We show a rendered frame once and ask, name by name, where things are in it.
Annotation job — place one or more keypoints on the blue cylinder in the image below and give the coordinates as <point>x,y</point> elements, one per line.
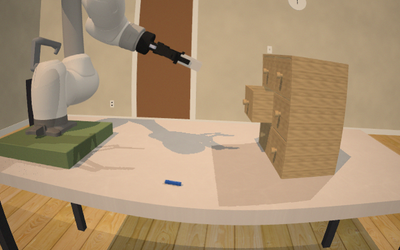
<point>172,182</point>

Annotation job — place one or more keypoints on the small wooden chest of drawers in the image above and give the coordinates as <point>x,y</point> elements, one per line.
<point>316,116</point>

